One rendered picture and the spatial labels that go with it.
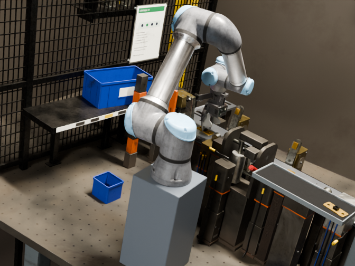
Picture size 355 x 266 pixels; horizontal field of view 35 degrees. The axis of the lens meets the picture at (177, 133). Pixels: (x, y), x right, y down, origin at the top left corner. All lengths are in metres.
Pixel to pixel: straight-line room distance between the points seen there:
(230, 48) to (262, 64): 2.82
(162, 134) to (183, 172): 0.16
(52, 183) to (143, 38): 0.88
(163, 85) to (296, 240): 0.74
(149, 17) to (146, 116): 1.05
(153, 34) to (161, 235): 1.29
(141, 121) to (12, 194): 0.84
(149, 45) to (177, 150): 1.16
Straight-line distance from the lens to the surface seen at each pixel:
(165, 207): 1.98
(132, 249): 2.16
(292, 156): 2.58
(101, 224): 2.42
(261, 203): 2.28
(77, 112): 2.58
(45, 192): 2.59
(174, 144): 1.92
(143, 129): 1.96
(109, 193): 2.53
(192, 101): 2.46
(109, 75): 2.80
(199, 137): 2.60
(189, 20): 2.07
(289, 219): 2.07
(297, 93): 4.83
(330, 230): 2.19
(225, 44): 2.07
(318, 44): 4.69
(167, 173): 1.96
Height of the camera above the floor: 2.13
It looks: 26 degrees down
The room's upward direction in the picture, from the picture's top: 11 degrees clockwise
